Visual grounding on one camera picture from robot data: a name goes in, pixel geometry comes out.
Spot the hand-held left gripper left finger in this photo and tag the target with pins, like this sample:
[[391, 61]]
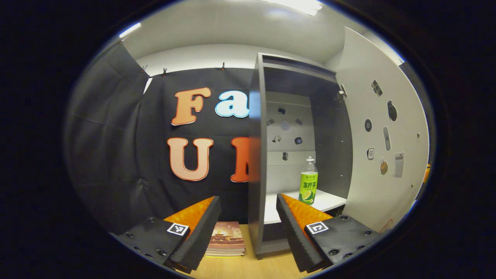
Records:
[[201, 236]]

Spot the black backdrop cloth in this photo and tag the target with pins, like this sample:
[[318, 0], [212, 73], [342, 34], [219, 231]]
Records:
[[116, 147]]

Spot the small ceiling light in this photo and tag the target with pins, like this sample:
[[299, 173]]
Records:
[[130, 30]]

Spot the green label bottle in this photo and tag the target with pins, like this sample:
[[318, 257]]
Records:
[[309, 186]]

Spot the metal cabinet hinge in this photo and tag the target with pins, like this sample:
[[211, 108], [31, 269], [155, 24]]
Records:
[[341, 93]]

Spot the grey cabinet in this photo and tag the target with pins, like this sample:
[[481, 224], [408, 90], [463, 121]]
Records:
[[255, 174]]

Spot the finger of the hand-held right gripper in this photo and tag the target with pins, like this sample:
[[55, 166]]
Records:
[[427, 173]]

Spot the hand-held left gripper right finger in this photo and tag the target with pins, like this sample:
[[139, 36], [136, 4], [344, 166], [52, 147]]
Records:
[[296, 240]]

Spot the white cabinet shelf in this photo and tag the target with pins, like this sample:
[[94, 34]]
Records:
[[329, 200]]

